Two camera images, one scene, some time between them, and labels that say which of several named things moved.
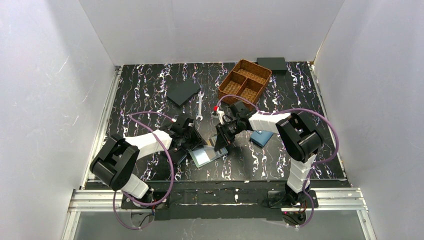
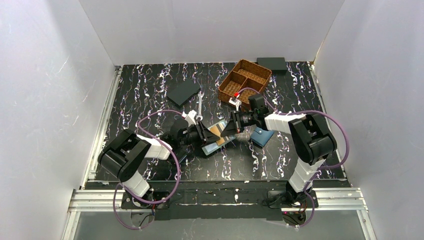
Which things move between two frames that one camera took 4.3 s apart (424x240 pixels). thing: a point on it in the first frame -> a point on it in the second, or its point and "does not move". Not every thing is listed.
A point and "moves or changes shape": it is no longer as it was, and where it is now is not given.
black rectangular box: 277,65 does not move
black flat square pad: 180,92 does not move
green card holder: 202,155 moves or changes shape
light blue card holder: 260,137 does not move
